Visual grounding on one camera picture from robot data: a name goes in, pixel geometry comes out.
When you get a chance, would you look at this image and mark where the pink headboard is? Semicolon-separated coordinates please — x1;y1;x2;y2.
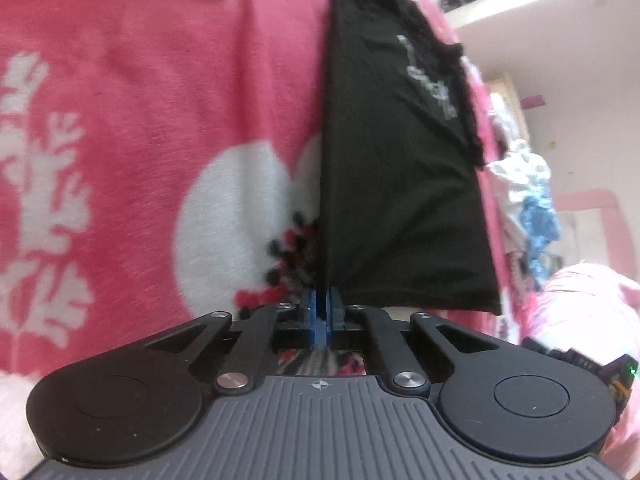
555;189;637;283

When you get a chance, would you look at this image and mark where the pink floral blanket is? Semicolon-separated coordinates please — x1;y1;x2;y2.
0;0;548;480

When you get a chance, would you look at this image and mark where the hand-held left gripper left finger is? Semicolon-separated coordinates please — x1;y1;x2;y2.
145;287;323;395

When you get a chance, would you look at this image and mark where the blue cloth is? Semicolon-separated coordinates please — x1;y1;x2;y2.
517;192;562;288

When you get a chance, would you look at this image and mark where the pink fleece cloth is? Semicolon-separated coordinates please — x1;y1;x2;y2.
520;262;640;358

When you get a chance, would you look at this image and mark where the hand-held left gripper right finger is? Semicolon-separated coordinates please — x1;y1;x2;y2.
322;287;501;398

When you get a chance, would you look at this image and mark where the black t-shirt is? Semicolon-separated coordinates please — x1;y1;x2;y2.
317;0;503;316

